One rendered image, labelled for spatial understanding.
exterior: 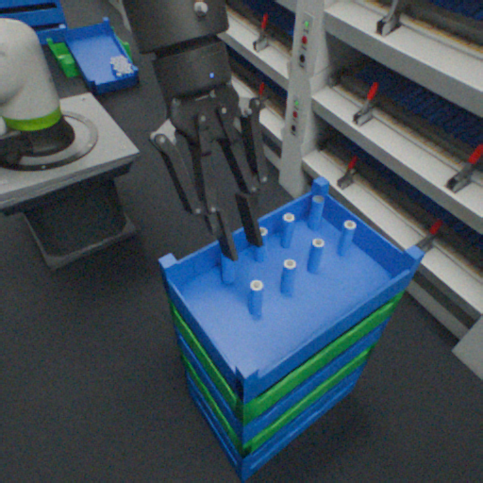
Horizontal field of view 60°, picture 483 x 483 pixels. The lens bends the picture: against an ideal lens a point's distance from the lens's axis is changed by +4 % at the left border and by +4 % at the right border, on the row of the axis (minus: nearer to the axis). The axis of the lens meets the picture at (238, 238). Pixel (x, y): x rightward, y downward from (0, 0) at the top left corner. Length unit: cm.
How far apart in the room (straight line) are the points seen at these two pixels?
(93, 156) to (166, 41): 67
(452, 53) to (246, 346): 62
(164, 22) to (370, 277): 44
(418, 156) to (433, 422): 55
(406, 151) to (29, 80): 80
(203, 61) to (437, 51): 56
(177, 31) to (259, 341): 38
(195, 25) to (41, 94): 66
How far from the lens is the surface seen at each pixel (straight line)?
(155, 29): 41
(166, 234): 124
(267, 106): 142
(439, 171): 94
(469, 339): 107
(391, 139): 100
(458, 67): 86
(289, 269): 56
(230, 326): 58
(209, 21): 42
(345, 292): 63
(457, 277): 103
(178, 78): 42
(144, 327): 107
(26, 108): 103
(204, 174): 45
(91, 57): 206
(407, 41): 93
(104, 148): 107
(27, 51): 100
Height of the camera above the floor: 91
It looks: 49 degrees down
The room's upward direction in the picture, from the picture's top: straight up
